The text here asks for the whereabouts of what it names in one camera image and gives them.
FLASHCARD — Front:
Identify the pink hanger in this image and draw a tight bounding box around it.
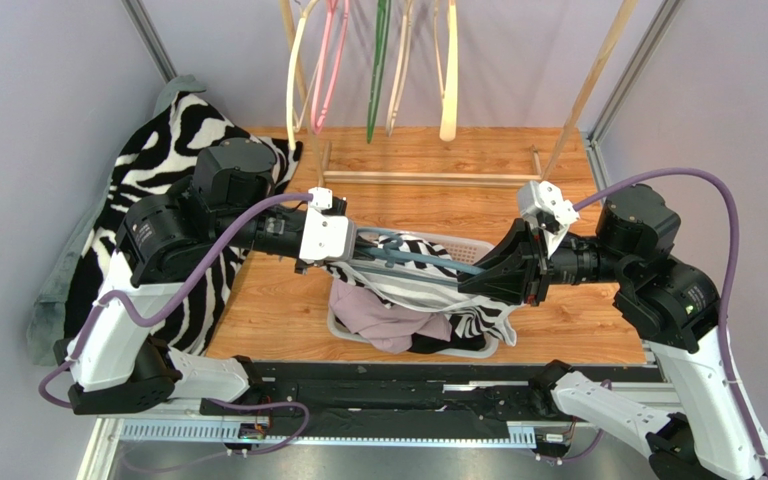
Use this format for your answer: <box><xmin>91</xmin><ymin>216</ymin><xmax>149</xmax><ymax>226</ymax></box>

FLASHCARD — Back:
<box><xmin>310</xmin><ymin>0</ymin><xmax>351</xmax><ymax>135</ymax></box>

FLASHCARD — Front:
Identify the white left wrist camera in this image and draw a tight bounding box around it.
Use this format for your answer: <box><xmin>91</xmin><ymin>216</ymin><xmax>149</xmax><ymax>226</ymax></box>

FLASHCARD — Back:
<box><xmin>299</xmin><ymin>187</ymin><xmax>357</xmax><ymax>264</ymax></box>

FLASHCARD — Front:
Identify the black mounting rail base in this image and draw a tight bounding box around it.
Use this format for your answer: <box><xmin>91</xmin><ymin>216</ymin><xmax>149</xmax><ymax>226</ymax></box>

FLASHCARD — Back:
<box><xmin>109</xmin><ymin>359</ymin><xmax>665</xmax><ymax>461</ymax></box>

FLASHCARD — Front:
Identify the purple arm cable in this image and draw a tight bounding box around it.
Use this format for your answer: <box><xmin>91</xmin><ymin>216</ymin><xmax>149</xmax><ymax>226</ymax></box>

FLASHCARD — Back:
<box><xmin>37</xmin><ymin>192</ymin><xmax>315</xmax><ymax>409</ymax></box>
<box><xmin>573</xmin><ymin>167</ymin><xmax>768</xmax><ymax>480</ymax></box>

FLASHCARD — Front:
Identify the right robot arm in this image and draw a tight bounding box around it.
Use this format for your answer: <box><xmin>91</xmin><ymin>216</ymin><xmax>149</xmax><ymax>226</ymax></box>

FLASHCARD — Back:
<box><xmin>457</xmin><ymin>184</ymin><xmax>768</xmax><ymax>479</ymax></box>

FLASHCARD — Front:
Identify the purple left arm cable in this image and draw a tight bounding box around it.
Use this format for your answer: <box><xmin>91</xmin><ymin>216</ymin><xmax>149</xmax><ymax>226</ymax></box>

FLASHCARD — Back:
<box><xmin>37</xmin><ymin>192</ymin><xmax>315</xmax><ymax>409</ymax></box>

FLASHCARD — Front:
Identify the wooden clothes rack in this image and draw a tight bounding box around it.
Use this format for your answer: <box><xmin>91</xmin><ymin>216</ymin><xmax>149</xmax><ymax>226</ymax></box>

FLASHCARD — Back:
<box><xmin>303</xmin><ymin>1</ymin><xmax>639</xmax><ymax>187</ymax></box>

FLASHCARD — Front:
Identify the wooden hanger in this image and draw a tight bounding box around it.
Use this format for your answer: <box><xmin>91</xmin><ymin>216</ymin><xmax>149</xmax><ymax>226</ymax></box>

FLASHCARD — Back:
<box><xmin>385</xmin><ymin>0</ymin><xmax>414</xmax><ymax>137</ymax></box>
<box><xmin>432</xmin><ymin>0</ymin><xmax>459</xmax><ymax>142</ymax></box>

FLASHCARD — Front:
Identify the cream plastic hanger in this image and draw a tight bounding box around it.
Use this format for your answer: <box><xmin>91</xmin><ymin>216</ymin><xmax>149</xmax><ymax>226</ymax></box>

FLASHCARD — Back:
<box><xmin>281</xmin><ymin>0</ymin><xmax>319</xmax><ymax>153</ymax></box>

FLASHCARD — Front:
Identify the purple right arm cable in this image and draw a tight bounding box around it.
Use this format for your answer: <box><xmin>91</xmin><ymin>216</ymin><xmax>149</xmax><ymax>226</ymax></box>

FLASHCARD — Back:
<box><xmin>573</xmin><ymin>167</ymin><xmax>768</xmax><ymax>480</ymax></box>

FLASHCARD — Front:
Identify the black white striped tank top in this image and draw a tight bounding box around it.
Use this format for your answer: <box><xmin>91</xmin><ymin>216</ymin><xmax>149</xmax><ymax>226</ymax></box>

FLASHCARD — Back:
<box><xmin>324</xmin><ymin>262</ymin><xmax>518</xmax><ymax>346</ymax></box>

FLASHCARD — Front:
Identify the green hanger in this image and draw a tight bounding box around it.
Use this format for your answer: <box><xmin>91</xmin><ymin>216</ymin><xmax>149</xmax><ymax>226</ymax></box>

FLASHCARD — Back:
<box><xmin>366</xmin><ymin>0</ymin><xmax>392</xmax><ymax>144</ymax></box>

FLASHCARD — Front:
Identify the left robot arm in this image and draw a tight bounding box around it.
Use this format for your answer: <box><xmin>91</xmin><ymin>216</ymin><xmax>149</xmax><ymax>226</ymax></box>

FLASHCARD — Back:
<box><xmin>55</xmin><ymin>138</ymin><xmax>358</xmax><ymax>415</ymax></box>

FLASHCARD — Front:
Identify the teal wire hanger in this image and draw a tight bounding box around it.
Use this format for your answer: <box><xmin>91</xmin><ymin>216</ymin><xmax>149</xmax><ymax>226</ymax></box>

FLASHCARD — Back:
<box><xmin>350</xmin><ymin>227</ymin><xmax>482</xmax><ymax>288</ymax></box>

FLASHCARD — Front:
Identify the white perforated plastic basket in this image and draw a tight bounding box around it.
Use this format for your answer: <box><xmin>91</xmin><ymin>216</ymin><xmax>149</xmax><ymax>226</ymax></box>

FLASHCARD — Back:
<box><xmin>326</xmin><ymin>232</ymin><xmax>499</xmax><ymax>359</ymax></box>

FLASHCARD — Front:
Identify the lilac ribbed tank top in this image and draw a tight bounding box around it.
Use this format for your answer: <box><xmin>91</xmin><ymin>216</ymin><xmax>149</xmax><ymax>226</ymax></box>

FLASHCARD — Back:
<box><xmin>328</xmin><ymin>280</ymin><xmax>452</xmax><ymax>354</ymax></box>

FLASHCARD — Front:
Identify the zebra print blanket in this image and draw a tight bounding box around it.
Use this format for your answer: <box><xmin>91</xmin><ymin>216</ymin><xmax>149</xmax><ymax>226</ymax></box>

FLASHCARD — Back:
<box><xmin>63</xmin><ymin>92</ymin><xmax>303</xmax><ymax>356</ymax></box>

